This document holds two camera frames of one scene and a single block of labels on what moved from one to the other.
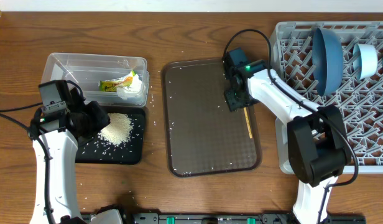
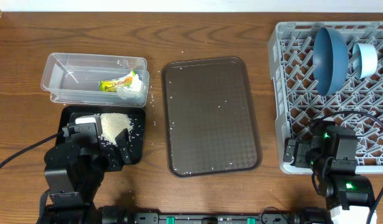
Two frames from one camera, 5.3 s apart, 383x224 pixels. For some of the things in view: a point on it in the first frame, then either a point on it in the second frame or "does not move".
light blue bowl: [365, 60] does not move
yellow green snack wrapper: [112, 85] does not move
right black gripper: [235, 104] -> [303, 145]
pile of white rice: [119, 130] does not move
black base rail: [236, 218] does not move
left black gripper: [101, 121] -> [112, 163]
